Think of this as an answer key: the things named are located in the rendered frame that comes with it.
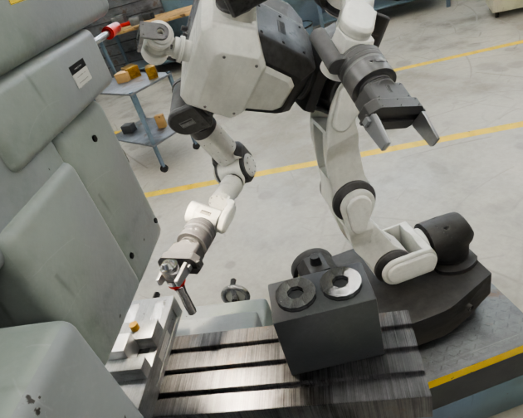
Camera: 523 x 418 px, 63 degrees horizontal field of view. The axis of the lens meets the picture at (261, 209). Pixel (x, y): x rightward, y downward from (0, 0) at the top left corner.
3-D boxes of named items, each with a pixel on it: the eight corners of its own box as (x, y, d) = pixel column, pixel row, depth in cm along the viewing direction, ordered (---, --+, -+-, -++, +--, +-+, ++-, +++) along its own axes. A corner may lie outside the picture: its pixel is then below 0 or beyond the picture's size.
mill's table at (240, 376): (3, 372, 135) (-12, 357, 131) (409, 329, 110) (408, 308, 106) (-44, 448, 116) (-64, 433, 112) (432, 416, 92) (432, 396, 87)
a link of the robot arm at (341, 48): (369, 98, 86) (345, 61, 92) (395, 53, 78) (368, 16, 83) (320, 99, 82) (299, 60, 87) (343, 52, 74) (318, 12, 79)
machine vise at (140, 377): (136, 317, 128) (120, 291, 122) (183, 311, 125) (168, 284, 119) (90, 434, 100) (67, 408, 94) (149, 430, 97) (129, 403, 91)
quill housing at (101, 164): (85, 244, 97) (2, 114, 80) (168, 230, 93) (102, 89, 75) (44, 308, 82) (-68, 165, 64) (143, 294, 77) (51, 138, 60)
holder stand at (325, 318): (285, 335, 109) (266, 279, 98) (369, 314, 107) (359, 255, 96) (291, 376, 99) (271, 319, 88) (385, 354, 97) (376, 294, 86)
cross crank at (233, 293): (227, 299, 176) (218, 279, 170) (254, 295, 174) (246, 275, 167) (221, 331, 163) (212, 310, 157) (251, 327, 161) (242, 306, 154)
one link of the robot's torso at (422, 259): (410, 241, 171) (408, 216, 164) (439, 273, 154) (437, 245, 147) (362, 259, 170) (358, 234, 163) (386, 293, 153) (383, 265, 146)
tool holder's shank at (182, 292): (183, 284, 108) (198, 313, 114) (182, 276, 110) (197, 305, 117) (172, 289, 107) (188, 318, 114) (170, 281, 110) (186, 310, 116)
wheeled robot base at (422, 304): (431, 239, 196) (428, 178, 178) (513, 321, 153) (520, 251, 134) (301, 287, 192) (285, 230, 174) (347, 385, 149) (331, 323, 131)
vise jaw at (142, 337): (112, 334, 115) (105, 324, 113) (163, 328, 112) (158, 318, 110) (104, 353, 110) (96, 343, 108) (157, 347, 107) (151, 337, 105)
